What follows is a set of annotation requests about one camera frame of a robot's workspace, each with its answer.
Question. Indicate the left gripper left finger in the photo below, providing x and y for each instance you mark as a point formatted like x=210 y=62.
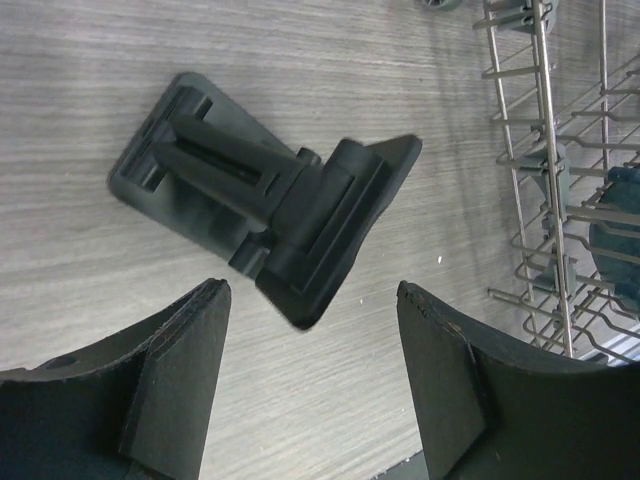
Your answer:
x=134 y=405

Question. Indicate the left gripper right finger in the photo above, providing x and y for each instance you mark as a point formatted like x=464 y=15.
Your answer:
x=490 y=406

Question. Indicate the dark teal plate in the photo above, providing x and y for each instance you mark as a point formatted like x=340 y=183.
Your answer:
x=622 y=196

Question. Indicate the grey wire dish rack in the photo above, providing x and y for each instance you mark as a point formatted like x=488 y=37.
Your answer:
x=566 y=79

